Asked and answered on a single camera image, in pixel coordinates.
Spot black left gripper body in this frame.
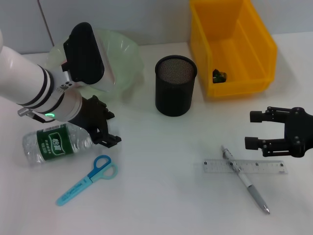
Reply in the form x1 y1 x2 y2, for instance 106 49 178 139
68 94 110 138

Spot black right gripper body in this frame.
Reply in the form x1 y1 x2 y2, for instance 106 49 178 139
283 106 313 159

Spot clear green-label water bottle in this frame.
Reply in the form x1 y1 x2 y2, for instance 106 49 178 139
22 123 99 167

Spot blue teal scissors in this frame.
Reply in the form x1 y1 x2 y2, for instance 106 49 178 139
55 155 118 207

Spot green plastic wrapper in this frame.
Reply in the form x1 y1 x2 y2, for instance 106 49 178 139
212 69 228 84

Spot clear plastic ruler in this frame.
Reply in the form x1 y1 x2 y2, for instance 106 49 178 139
203 158 289 175

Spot white grey pen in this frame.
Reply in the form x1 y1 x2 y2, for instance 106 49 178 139
221 144 271 215

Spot translucent green fruit plate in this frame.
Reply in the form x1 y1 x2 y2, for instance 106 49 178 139
46 28 146 99

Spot black mesh pen holder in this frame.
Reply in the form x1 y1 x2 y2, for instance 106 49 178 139
154 55 198 118

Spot yellow plastic bin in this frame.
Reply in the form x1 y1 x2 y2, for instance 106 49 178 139
189 0 278 99

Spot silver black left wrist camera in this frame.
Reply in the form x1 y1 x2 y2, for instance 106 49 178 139
61 22 116 94

